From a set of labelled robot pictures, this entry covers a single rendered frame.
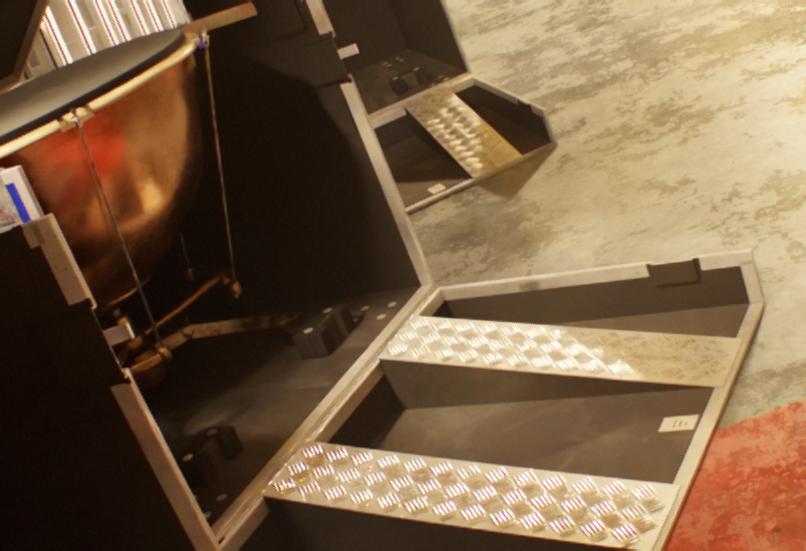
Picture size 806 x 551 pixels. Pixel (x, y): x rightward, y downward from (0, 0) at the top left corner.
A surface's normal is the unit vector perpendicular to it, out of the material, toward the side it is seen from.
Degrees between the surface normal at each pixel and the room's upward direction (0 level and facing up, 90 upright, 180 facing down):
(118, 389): 90
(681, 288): 90
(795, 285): 0
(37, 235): 90
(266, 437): 0
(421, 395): 90
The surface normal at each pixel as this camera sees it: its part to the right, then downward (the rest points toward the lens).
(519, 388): -0.43, 0.47
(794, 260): -0.36, -0.88
